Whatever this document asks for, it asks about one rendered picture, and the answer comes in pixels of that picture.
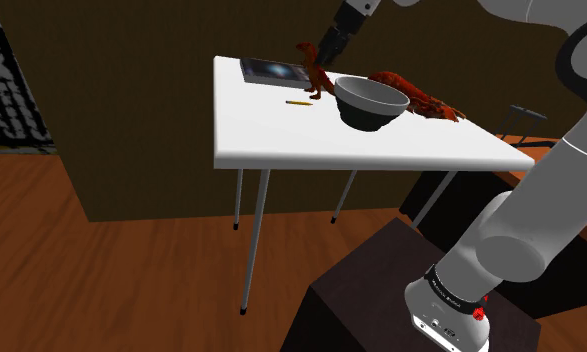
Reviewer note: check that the yellow pencil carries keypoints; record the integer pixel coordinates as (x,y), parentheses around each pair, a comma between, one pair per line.
(299,103)

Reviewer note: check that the white table with metal legs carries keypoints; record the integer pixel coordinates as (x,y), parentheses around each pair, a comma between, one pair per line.
(273,131)

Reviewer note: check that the grey book with dark cover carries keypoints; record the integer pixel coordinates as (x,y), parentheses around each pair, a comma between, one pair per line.
(273,72)

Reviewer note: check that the black bowl with white inside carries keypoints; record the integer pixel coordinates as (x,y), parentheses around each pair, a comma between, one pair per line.
(366,114)

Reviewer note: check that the dark robot stand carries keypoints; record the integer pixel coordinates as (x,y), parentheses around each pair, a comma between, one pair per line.
(371,287)

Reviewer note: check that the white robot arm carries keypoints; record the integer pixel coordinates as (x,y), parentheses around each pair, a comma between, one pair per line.
(527,229)

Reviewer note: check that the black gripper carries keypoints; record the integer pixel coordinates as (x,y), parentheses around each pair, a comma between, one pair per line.
(347,22)

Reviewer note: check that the red lizard figure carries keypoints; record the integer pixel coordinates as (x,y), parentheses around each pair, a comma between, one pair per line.
(315,73)

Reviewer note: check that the red lobster figure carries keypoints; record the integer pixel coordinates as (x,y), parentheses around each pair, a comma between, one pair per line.
(410,92)

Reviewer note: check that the dark metal stool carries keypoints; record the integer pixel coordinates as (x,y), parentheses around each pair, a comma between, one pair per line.
(527,113)

